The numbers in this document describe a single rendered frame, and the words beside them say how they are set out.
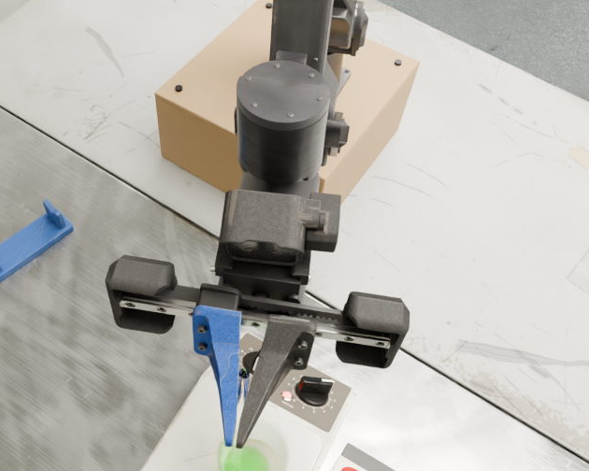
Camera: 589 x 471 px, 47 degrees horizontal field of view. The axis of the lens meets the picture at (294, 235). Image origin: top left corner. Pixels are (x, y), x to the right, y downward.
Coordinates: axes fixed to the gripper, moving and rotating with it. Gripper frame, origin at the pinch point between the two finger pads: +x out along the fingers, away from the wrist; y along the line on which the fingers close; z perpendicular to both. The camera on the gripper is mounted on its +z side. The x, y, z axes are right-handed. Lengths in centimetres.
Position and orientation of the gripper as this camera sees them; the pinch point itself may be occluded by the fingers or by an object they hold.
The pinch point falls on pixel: (243, 388)
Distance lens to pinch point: 41.8
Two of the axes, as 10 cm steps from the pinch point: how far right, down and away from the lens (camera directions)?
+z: 1.0, -5.7, -8.1
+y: 9.9, 1.6, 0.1
